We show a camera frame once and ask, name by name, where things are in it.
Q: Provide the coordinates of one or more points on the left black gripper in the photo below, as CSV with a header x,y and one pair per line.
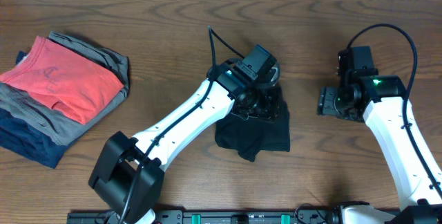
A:
x,y
271,101

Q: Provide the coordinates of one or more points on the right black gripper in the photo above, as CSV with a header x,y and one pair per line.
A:
x,y
326,101

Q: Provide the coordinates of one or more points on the black t-shirt with logo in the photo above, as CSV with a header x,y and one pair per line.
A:
x,y
250,135

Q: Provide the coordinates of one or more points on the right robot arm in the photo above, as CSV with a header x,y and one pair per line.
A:
x,y
379,102

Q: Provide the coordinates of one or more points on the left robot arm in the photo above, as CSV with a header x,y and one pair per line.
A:
x,y
129,172

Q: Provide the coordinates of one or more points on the red folded t-shirt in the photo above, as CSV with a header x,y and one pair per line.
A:
x,y
62,80

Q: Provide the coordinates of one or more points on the grey folded t-shirt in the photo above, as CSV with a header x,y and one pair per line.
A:
x,y
60,129

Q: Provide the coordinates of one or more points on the navy folded t-shirt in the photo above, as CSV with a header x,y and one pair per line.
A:
x,y
19,137

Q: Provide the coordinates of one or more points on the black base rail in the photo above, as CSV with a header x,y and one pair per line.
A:
x,y
221,217

